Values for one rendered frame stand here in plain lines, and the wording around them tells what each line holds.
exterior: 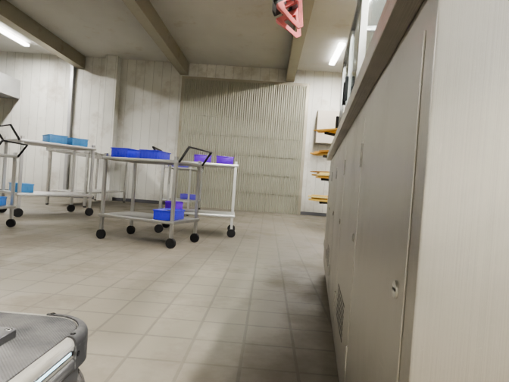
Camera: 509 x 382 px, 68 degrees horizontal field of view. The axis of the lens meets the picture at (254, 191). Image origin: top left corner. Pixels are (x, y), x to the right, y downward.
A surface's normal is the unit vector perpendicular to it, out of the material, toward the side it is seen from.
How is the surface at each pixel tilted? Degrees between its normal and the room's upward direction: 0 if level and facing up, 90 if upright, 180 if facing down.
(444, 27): 90
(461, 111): 90
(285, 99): 90
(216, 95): 90
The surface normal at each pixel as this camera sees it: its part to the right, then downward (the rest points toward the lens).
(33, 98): -0.04, 0.01
